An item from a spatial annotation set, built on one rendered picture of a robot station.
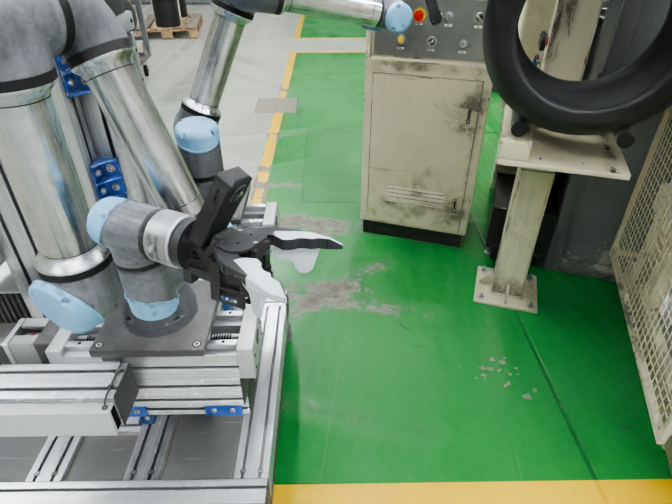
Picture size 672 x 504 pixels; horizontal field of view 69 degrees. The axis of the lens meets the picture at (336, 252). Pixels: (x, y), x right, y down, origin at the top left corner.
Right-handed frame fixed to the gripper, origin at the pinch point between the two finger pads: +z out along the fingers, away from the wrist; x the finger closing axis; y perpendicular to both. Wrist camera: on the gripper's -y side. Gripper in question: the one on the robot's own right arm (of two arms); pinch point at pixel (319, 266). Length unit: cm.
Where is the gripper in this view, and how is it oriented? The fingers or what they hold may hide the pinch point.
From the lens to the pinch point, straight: 58.5
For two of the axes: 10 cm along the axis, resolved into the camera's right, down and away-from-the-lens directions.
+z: 9.1, 2.4, -3.5
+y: -0.6, 8.9, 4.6
